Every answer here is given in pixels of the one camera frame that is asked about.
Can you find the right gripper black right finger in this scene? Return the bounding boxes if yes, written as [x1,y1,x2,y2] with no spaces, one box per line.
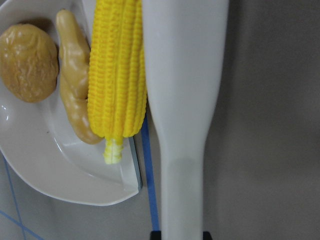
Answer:
[202,231,213,240]

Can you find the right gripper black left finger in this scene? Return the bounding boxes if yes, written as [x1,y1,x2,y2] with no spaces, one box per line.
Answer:
[149,231,162,240]

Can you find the yellow toy corn cob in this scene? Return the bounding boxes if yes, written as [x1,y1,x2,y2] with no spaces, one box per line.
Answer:
[88,0,147,165]

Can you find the beige plastic dustpan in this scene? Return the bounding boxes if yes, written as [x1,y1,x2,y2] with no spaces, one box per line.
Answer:
[0,0,144,207]

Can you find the beige hand brush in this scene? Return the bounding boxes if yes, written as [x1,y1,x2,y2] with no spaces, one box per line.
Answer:
[142,0,229,240]

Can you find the toy ginger root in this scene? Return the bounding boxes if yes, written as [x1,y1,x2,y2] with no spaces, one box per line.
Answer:
[55,9,102,145]

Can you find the toy brown potato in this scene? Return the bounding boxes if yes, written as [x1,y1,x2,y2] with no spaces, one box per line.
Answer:
[0,23,59,103]

